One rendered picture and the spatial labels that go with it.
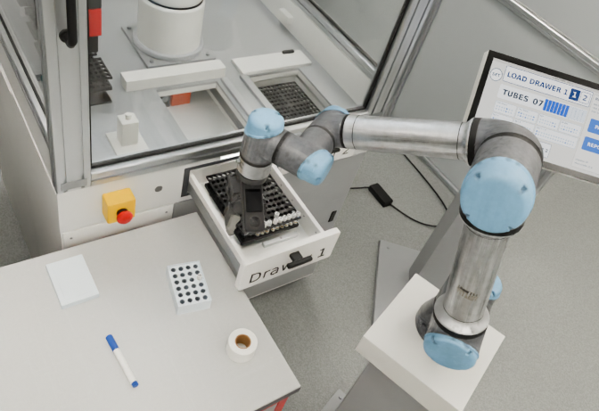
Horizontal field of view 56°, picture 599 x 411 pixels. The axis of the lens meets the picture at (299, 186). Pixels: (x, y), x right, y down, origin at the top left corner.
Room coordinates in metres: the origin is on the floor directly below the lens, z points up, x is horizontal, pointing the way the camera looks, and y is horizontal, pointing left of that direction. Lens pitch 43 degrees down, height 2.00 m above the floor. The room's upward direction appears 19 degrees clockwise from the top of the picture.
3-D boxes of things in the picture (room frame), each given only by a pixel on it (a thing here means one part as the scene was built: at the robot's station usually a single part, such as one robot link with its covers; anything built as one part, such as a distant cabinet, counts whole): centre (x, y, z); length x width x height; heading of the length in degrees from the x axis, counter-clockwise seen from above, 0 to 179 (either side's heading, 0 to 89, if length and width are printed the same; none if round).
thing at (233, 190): (0.91, 0.11, 1.08); 0.09 x 0.08 x 0.12; 31
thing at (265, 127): (0.91, 0.11, 1.24); 0.09 x 0.08 x 0.11; 77
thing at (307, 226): (1.07, 0.12, 0.86); 0.40 x 0.26 x 0.06; 46
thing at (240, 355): (0.70, 0.01, 0.78); 0.07 x 0.07 x 0.04
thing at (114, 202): (0.90, 0.41, 0.88); 0.07 x 0.05 x 0.07; 136
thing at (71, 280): (0.72, 0.45, 0.77); 0.13 x 0.09 x 0.02; 46
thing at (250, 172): (0.91, 0.11, 1.16); 0.08 x 0.08 x 0.05
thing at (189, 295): (0.81, 0.18, 0.78); 0.12 x 0.08 x 0.04; 35
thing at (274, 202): (1.06, 0.11, 0.87); 0.22 x 0.18 x 0.06; 46
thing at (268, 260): (0.92, -0.03, 0.87); 0.29 x 0.02 x 0.11; 136
